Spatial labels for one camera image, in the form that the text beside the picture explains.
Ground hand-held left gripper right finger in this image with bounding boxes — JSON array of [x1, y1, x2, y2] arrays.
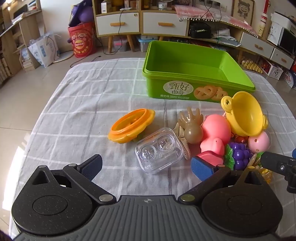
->
[[178, 156, 265, 204]]

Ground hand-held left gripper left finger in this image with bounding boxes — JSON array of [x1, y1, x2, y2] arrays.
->
[[31, 154, 117, 205]]

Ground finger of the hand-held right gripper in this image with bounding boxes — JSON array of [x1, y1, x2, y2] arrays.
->
[[260, 152, 296, 193]]

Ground yellow toy corn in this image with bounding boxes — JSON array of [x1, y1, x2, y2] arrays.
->
[[257, 166, 273, 184]]

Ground translucent yellowish plastic toy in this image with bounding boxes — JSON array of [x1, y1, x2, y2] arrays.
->
[[246, 153, 258, 167]]

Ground pink and clear capsule ball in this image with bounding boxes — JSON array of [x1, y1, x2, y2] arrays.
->
[[248, 131, 271, 154]]

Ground beige starfish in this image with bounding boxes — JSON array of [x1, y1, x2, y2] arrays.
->
[[173, 122, 191, 160]]

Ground purple toy grapes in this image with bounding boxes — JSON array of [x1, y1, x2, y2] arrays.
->
[[224, 142, 253, 169]]

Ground pink plastic toy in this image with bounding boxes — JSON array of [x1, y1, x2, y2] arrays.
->
[[199, 115, 232, 167]]

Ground orange flower-shaped toy lid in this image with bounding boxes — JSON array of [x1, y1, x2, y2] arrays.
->
[[108, 108, 155, 144]]

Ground clear plastic case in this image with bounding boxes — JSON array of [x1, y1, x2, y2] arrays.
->
[[135, 127, 184, 175]]

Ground green plastic storage box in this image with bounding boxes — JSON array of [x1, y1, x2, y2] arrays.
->
[[142, 40, 256, 102]]

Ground yellow toy pot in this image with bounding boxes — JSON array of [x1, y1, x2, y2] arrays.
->
[[220, 91, 269, 137]]

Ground grey checked tablecloth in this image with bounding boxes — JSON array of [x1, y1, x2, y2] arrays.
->
[[10, 58, 296, 234]]

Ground white printed box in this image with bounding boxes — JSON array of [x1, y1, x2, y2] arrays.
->
[[268, 62, 284, 80]]

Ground yellow egg tray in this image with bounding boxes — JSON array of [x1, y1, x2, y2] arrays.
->
[[241, 59, 263, 74]]

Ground low wooden cabinet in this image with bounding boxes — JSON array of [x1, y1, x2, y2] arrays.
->
[[237, 31, 296, 71]]

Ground clear storage bin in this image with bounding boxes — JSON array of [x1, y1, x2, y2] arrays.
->
[[112, 38, 130, 52], [136, 36, 152, 52]]

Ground white shopping bag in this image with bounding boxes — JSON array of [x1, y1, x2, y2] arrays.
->
[[28, 32, 60, 68]]

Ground red printed bucket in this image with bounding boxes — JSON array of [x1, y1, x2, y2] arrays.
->
[[68, 22, 96, 58]]

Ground white appliance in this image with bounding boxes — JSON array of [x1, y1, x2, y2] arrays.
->
[[268, 11, 296, 56]]

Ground red and white cup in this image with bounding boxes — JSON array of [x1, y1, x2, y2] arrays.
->
[[258, 13, 268, 37]]

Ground black bag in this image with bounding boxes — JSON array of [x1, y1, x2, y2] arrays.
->
[[189, 23, 212, 39]]

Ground white cabinet drawer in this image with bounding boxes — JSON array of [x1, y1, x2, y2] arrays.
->
[[143, 11, 188, 37], [95, 13, 140, 37]]

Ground pink fringed cloth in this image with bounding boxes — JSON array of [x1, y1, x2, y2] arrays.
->
[[174, 5, 259, 38]]

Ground wooden cabinet with drawers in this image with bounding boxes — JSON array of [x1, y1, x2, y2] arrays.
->
[[92, 0, 190, 54]]

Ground purple plush toy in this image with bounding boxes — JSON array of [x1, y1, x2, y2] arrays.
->
[[69, 0, 93, 27]]

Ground framed cartoon picture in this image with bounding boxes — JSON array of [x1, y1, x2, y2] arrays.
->
[[232, 0, 255, 20]]

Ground wooden bookshelf desk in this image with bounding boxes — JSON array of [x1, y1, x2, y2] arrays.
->
[[0, 0, 47, 77]]

